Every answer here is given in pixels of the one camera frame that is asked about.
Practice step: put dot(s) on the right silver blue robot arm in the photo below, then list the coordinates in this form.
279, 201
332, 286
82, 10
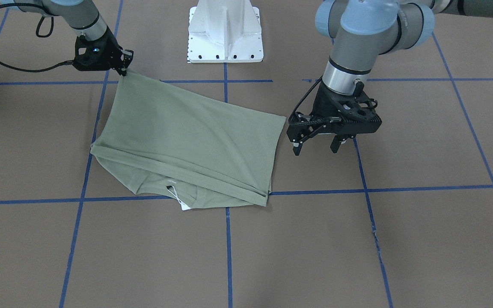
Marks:
81, 15

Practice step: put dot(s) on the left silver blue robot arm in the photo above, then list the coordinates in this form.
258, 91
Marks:
362, 30

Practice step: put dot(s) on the sage green long-sleeve shirt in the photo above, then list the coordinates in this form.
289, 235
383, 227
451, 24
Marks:
216, 154

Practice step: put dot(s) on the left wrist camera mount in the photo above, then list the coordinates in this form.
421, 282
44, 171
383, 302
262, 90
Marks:
359, 113

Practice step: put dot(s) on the white hang loop tag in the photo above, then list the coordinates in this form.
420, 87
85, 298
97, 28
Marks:
172, 190

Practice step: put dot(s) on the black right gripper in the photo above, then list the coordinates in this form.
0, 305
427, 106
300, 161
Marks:
108, 52

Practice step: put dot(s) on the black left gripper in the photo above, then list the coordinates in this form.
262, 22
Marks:
324, 104

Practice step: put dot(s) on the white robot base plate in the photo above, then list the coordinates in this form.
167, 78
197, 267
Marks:
224, 31

